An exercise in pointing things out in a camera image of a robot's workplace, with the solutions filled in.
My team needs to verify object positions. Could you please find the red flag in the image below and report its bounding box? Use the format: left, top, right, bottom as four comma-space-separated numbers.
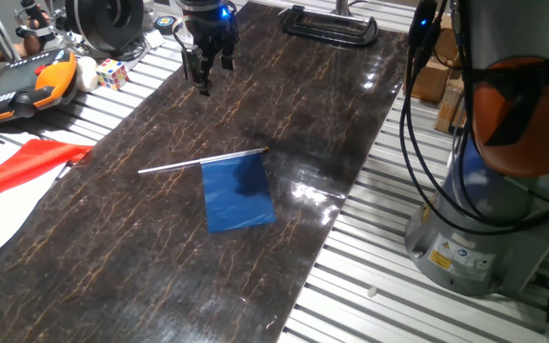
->
0, 138, 93, 205

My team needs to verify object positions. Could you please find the black filament spool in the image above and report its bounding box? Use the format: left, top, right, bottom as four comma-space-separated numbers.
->
64, 0, 145, 53

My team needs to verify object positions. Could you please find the person's hand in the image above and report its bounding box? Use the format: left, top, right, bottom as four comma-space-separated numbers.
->
21, 5, 51, 57

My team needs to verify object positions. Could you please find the blue flag with white pole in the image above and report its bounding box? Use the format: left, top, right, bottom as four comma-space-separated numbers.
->
137, 146, 277, 234

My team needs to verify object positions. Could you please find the Rubik's cube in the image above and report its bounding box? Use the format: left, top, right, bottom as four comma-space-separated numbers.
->
95, 57, 131, 91

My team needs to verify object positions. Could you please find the white egg-shaped ball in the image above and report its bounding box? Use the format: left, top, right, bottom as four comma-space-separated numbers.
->
74, 55, 100, 93

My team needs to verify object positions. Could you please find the dark brown marble mat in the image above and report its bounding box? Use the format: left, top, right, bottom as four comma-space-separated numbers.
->
0, 2, 409, 343

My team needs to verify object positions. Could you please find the black handheld device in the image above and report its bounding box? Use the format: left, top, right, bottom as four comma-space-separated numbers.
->
14, 0, 57, 42

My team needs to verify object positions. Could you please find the aluminium post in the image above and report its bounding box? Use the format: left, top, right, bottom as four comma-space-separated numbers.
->
331, 0, 356, 16

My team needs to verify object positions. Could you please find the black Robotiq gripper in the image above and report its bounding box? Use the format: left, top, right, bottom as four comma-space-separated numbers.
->
173, 0, 241, 97

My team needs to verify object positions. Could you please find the orange black teach pendant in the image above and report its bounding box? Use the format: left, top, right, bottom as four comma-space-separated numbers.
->
0, 47, 79, 126

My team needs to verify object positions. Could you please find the black C-clamp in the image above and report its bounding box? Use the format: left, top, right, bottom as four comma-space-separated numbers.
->
281, 4, 379, 48

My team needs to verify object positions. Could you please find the brown cardboard box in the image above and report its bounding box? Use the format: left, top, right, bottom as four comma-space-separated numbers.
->
434, 85, 467, 134
434, 13, 461, 68
410, 56, 452, 104

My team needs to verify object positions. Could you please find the black cable with lit plug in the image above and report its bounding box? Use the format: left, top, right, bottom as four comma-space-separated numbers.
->
399, 0, 549, 235

